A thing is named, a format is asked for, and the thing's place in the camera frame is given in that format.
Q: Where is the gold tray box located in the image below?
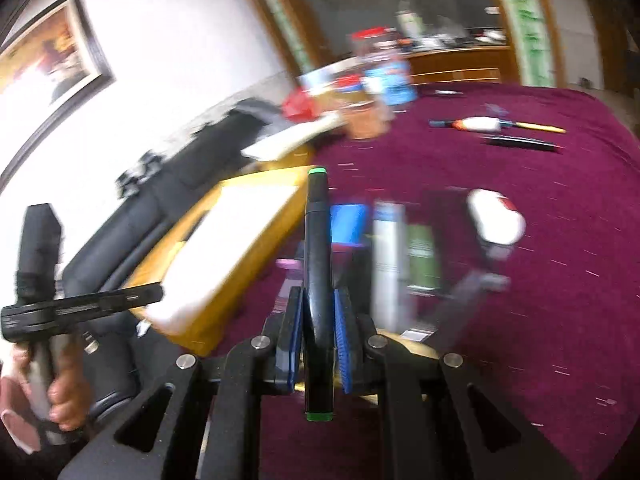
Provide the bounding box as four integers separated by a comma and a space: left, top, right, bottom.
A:
127, 166, 311, 356

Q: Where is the framed wall picture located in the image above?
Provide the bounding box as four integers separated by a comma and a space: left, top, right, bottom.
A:
1, 0, 114, 186

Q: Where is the person's left hand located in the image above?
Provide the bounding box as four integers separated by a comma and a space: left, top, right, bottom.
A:
1, 336, 93, 455

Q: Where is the black marker grey barrel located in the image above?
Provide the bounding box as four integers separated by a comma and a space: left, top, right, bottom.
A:
427, 243, 513, 354

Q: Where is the blue battery pack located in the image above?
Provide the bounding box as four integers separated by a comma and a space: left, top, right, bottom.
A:
330, 204, 369, 247

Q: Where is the black sofa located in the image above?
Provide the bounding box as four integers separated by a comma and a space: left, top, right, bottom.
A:
62, 98, 281, 425

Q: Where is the red plastic bag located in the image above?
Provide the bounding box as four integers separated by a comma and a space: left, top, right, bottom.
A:
281, 88, 320, 122

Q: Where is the white pen blue band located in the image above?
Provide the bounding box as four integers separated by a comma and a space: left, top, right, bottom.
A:
371, 200, 411, 334

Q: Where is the wooden cabinet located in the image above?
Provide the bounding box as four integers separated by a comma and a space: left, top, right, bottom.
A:
407, 46, 521, 86

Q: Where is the clear jar orange label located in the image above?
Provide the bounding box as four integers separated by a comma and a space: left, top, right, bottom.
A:
334, 75, 390, 141

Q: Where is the white pill bottle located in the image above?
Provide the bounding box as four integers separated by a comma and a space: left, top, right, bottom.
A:
466, 188, 526, 246

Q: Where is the black pen red tip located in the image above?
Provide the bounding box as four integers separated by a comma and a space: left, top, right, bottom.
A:
482, 136, 562, 153

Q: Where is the bamboo painting scroll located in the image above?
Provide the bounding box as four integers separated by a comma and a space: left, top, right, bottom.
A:
501, 0, 556, 88

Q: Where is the white orange brush pen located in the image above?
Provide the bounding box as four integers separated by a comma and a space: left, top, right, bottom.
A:
428, 116, 566, 133

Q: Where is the blue label bottle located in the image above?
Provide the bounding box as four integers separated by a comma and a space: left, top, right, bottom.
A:
350, 26, 416, 113

